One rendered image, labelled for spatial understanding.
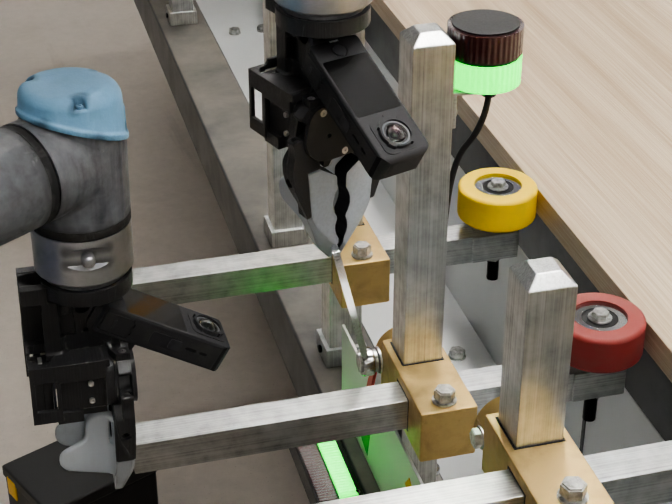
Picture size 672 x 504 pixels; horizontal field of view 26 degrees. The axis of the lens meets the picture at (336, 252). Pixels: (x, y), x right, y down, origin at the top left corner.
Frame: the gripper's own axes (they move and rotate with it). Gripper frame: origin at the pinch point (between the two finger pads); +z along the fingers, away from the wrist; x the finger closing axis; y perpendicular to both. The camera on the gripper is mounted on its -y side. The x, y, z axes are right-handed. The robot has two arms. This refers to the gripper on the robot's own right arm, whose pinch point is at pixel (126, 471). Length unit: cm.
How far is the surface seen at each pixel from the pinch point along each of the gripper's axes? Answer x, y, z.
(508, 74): -1.0, -31.6, -32.2
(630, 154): -29, -58, -9
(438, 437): 5.0, -25.5, -2.6
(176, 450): 1.5, -4.0, -2.6
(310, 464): -11.5, -18.8, 11.7
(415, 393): 2.0, -24.3, -5.2
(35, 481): -89, 5, 70
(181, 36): -122, -26, 11
